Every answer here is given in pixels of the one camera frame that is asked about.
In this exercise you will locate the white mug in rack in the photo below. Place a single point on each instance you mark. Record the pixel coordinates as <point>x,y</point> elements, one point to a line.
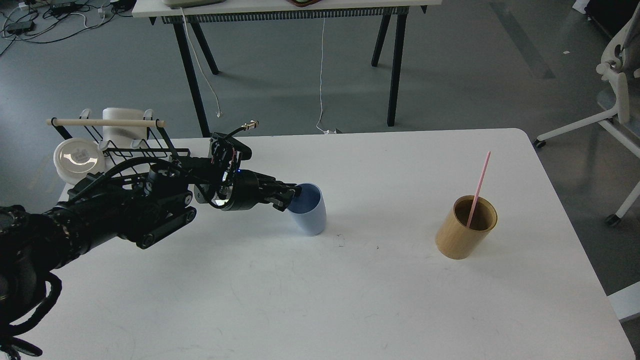
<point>121,136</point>

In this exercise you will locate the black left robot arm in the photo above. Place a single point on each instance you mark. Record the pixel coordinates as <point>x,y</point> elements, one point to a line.
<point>141,199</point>

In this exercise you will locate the white office chair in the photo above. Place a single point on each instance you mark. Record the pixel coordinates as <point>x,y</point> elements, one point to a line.
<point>619,67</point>

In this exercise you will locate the white background table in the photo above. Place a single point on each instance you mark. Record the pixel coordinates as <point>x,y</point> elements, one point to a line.
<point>368,66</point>

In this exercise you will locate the pink chopstick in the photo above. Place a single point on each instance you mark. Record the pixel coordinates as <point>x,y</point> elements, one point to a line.
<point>478,189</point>

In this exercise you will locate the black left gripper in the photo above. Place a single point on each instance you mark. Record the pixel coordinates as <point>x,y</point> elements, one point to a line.
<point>250,188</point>

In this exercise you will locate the bamboo cylinder holder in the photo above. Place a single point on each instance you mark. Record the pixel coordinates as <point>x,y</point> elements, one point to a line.
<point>457,242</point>

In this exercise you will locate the black wire dish rack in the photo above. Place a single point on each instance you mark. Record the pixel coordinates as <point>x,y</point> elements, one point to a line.
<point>91,128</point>

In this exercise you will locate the blue plastic cup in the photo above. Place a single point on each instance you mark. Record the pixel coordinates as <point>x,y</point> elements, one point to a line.
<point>308,209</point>

